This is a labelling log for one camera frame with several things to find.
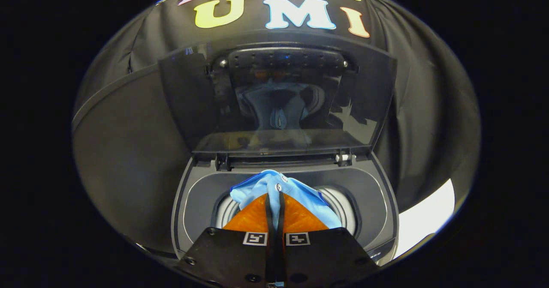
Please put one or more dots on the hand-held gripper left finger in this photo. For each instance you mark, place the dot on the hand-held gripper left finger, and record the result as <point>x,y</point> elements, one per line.
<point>269,253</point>

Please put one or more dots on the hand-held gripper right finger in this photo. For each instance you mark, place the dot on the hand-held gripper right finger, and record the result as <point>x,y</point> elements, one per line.
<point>281,253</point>

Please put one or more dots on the light blue polo shirt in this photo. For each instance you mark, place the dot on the light blue polo shirt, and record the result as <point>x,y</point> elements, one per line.
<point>257,185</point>

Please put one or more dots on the dark glass washing machine lid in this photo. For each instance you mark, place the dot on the dark glass washing machine lid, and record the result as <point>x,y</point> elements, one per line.
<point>193,99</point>

